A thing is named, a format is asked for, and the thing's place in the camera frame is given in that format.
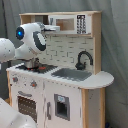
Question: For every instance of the white cupboard door with dispenser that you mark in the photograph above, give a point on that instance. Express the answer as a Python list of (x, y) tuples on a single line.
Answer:
[(63, 105)]

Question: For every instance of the white toy microwave door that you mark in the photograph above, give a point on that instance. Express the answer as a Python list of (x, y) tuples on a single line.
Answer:
[(72, 24)]

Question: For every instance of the right red stove knob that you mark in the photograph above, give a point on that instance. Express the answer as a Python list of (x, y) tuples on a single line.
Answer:
[(33, 84)]

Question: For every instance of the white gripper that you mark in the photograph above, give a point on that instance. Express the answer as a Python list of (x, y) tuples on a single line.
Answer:
[(49, 28)]

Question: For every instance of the left red stove knob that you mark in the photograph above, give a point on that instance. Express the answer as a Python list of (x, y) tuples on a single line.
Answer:
[(15, 79)]

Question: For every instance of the black toy stovetop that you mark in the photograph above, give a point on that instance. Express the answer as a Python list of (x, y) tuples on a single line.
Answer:
[(42, 68)]

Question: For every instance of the silver toy pot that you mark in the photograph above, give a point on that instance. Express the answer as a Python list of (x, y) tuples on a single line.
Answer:
[(32, 63)]

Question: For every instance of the red stove knob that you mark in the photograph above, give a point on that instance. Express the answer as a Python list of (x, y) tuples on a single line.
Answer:
[(33, 84), (15, 79)]

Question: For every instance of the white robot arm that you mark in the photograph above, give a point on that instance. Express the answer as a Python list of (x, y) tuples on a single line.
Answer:
[(34, 43)]

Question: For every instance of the white oven door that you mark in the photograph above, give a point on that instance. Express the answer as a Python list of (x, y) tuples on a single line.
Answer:
[(29, 101)]

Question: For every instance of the grey toy sink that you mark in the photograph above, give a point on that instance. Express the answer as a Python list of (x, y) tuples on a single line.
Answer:
[(72, 74)]

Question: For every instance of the black toy faucet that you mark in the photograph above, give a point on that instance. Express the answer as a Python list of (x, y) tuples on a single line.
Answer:
[(83, 56)]

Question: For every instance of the wooden toy kitchen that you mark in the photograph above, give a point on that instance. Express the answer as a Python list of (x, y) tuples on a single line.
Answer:
[(62, 51)]

